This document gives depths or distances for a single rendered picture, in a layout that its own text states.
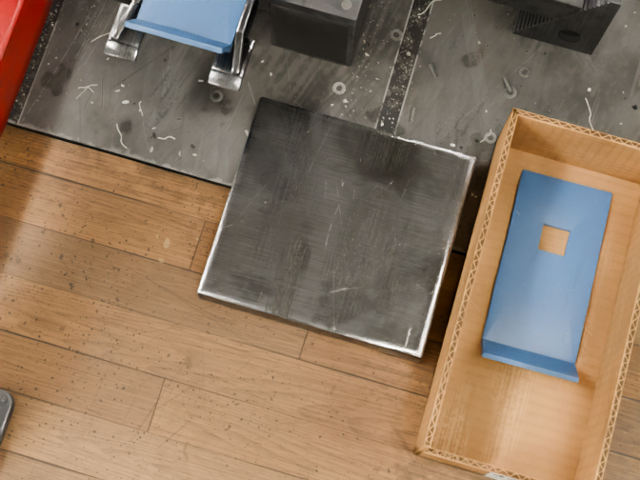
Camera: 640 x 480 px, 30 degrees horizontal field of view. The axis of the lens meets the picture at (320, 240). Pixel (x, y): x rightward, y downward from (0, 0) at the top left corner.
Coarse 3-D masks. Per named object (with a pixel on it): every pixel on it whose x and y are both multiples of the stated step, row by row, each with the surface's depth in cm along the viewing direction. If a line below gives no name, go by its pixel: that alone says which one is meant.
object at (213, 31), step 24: (144, 0) 85; (168, 0) 85; (192, 0) 85; (216, 0) 85; (240, 0) 85; (144, 24) 83; (168, 24) 85; (192, 24) 85; (216, 24) 85; (216, 48) 81
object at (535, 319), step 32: (544, 192) 90; (576, 192) 90; (608, 192) 91; (512, 224) 90; (544, 224) 90; (576, 224) 90; (512, 256) 89; (544, 256) 89; (576, 256) 89; (512, 288) 88; (544, 288) 89; (576, 288) 89; (512, 320) 88; (544, 320) 88; (576, 320) 88; (512, 352) 86; (544, 352) 87; (576, 352) 87
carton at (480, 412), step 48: (528, 144) 90; (576, 144) 87; (624, 144) 85; (624, 192) 91; (480, 240) 83; (624, 240) 90; (480, 288) 89; (624, 288) 87; (480, 336) 88; (624, 336) 82; (432, 384) 86; (480, 384) 87; (528, 384) 87; (576, 384) 87; (432, 432) 80; (480, 432) 86; (528, 432) 86; (576, 432) 86
